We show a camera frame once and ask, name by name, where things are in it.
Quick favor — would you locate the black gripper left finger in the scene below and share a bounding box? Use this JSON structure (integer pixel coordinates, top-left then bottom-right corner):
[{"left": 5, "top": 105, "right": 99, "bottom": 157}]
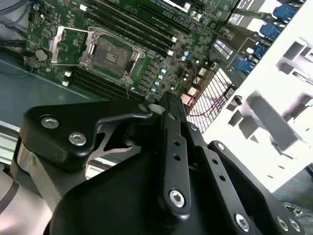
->
[{"left": 19, "top": 92, "right": 193, "bottom": 221}]

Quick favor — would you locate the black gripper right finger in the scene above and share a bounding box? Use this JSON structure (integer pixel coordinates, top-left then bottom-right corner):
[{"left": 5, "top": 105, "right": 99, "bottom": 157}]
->
[{"left": 180, "top": 97, "right": 306, "bottom": 235}]

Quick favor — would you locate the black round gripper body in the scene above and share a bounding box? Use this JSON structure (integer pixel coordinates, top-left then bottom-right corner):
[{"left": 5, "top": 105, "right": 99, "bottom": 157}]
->
[{"left": 48, "top": 144, "right": 237, "bottom": 235}]

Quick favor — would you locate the metal socket cover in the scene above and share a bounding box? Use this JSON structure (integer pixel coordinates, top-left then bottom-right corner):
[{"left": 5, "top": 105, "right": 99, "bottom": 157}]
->
[{"left": 49, "top": 25, "right": 99, "bottom": 69}]

